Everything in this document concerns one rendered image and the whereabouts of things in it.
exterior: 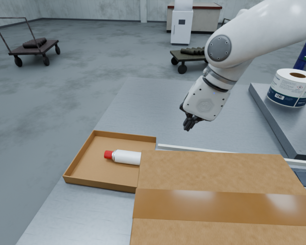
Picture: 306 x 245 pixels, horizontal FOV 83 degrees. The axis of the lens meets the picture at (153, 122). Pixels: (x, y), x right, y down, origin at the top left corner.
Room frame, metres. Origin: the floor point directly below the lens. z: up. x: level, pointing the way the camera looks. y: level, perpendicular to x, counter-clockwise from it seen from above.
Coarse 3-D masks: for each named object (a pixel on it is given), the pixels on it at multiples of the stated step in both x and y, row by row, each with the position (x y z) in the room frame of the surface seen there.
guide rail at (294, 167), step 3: (165, 150) 0.41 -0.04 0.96; (168, 150) 0.41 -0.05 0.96; (291, 165) 0.35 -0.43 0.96; (294, 165) 0.35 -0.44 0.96; (291, 168) 0.34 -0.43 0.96; (294, 168) 0.34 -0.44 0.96; (297, 168) 0.34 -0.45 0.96; (300, 168) 0.34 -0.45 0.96; (303, 168) 0.34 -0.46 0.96; (300, 171) 0.34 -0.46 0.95; (303, 171) 0.34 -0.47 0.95
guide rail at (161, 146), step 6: (162, 144) 0.49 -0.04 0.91; (174, 150) 0.47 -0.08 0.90; (180, 150) 0.47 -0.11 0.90; (186, 150) 0.47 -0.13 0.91; (192, 150) 0.46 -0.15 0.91; (198, 150) 0.46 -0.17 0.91; (204, 150) 0.46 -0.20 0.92; (210, 150) 0.46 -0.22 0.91; (216, 150) 0.46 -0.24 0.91; (288, 162) 0.41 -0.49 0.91; (294, 162) 0.41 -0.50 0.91; (300, 162) 0.40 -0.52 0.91
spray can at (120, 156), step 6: (120, 150) 0.49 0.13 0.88; (108, 156) 0.47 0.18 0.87; (114, 156) 0.46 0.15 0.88; (120, 156) 0.46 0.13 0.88; (126, 156) 0.46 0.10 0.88; (132, 156) 0.46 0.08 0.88; (138, 156) 0.46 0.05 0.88; (120, 162) 0.45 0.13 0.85; (126, 162) 0.45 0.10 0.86; (132, 162) 0.44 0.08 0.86; (138, 162) 0.44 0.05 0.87
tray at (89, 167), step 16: (96, 144) 0.57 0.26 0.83; (112, 144) 0.57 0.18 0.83; (128, 144) 0.57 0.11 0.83; (144, 144) 0.57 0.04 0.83; (80, 160) 0.47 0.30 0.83; (96, 160) 0.47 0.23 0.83; (112, 160) 0.47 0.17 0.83; (64, 176) 0.37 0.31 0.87; (80, 176) 0.40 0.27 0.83; (96, 176) 0.40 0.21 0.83; (112, 176) 0.40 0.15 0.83; (128, 176) 0.40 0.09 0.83
